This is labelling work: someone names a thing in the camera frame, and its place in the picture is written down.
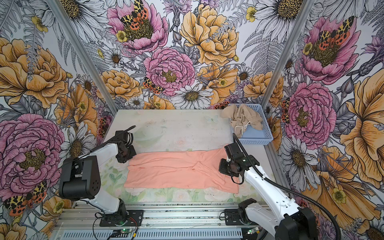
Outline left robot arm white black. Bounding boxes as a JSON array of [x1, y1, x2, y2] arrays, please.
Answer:
[[59, 126, 144, 227]]

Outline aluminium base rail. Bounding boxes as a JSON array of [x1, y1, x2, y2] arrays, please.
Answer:
[[56, 202, 310, 229]]

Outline white vented cable duct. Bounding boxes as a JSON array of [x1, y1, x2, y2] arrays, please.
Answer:
[[56, 228, 243, 240]]

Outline left aluminium frame post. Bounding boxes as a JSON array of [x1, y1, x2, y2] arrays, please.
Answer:
[[47, 1, 119, 116]]

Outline beige drawstring garment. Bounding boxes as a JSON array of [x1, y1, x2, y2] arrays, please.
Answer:
[[221, 104, 263, 138]]

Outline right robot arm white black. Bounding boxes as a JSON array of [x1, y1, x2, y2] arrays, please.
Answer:
[[219, 143, 318, 240]]

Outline pink printed t-shirt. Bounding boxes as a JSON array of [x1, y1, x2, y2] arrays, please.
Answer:
[[124, 148, 239, 194]]

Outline light blue plastic basket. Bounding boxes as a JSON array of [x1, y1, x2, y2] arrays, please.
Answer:
[[229, 104, 274, 145]]

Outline right aluminium frame post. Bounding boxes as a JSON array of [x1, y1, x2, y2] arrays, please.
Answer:
[[261, 0, 315, 109]]

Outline right black corrugated cable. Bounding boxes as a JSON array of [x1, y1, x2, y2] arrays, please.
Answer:
[[232, 133, 342, 240]]

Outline aluminium frame post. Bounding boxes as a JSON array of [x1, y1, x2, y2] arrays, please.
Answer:
[[47, 1, 119, 116], [261, 0, 315, 109]]

